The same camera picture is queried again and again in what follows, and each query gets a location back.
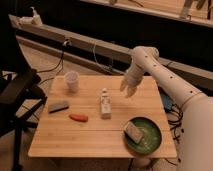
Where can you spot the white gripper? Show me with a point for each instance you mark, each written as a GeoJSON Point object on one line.
{"type": "Point", "coordinates": [132, 79]}

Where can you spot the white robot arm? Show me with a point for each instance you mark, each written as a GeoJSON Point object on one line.
{"type": "Point", "coordinates": [196, 146]}

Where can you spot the white tube bottle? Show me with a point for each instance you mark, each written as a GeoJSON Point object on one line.
{"type": "Point", "coordinates": [105, 104]}

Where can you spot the white sponge on plate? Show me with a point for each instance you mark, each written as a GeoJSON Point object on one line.
{"type": "Point", "coordinates": [133, 132]}

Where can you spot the wooden table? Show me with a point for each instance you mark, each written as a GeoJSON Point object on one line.
{"type": "Point", "coordinates": [92, 126]}

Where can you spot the orange carrot toy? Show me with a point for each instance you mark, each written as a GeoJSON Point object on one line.
{"type": "Point", "coordinates": [79, 118]}

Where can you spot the green plate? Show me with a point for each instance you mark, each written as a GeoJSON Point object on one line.
{"type": "Point", "coordinates": [151, 139]}

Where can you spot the black chair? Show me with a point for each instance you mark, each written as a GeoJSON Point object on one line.
{"type": "Point", "coordinates": [20, 95]}

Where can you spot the white spray bottle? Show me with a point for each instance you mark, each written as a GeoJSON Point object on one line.
{"type": "Point", "coordinates": [36, 17]}

